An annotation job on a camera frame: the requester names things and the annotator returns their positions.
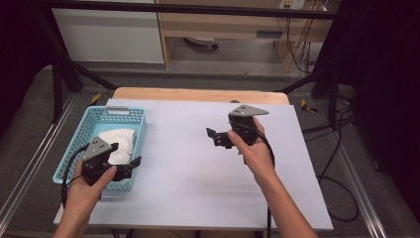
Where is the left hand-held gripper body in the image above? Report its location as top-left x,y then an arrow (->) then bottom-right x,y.
81,136 -> 133,186

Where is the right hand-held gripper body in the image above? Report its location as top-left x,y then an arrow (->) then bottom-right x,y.
213,104 -> 269,150

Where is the white cloth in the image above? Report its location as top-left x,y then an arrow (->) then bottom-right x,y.
97,128 -> 137,166

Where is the light blue plastic basket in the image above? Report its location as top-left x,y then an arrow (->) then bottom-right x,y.
52,105 -> 148,192

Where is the person's left hand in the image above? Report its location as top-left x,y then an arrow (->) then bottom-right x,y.
63,160 -> 117,216

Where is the person's right hand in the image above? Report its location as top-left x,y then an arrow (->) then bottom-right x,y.
227,117 -> 276,181

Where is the wooden table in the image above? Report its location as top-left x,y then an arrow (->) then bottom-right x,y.
112,86 -> 291,106

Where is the white board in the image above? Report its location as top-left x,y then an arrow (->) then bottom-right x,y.
53,98 -> 335,232

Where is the black metal stand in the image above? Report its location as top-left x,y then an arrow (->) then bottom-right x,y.
33,6 -> 118,124
278,65 -> 343,131

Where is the chair base with caster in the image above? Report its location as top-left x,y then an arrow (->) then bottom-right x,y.
183,36 -> 220,51

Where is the wooden desk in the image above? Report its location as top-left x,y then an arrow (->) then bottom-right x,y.
155,0 -> 343,72

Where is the white cabinet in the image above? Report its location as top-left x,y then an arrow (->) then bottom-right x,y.
51,8 -> 165,64

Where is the white power strip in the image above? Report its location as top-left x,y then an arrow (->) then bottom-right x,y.
278,0 -> 306,10

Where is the black curtain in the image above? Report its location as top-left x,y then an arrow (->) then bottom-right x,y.
316,0 -> 420,214
0,0 -> 55,142

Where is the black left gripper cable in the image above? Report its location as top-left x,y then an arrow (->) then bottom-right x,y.
60,145 -> 90,210

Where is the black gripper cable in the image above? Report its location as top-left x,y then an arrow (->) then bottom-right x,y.
244,123 -> 276,238
60,145 -> 90,210

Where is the aluminium rail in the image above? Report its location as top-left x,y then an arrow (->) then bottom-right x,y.
333,132 -> 388,238
0,93 -> 78,229

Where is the bundle of hanging cables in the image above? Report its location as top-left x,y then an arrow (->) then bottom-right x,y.
275,16 -> 319,75

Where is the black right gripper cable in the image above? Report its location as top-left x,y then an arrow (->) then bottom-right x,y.
244,123 -> 276,238

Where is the black horizontal frame bar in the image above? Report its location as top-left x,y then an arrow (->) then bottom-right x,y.
33,0 -> 338,20

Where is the black floor cable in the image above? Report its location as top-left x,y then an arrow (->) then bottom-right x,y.
301,108 -> 361,223

